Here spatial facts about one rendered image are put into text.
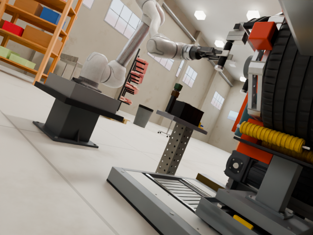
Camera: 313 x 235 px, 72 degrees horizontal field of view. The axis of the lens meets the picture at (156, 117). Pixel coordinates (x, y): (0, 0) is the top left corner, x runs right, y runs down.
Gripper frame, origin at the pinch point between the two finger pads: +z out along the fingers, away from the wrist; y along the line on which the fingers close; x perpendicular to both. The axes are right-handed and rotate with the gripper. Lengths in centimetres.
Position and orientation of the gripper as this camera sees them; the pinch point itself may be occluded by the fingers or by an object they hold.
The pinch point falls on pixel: (224, 55)
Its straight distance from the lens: 120.8
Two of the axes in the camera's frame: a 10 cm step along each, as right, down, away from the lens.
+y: -6.6, -2.8, -7.0
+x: 3.9, -9.2, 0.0
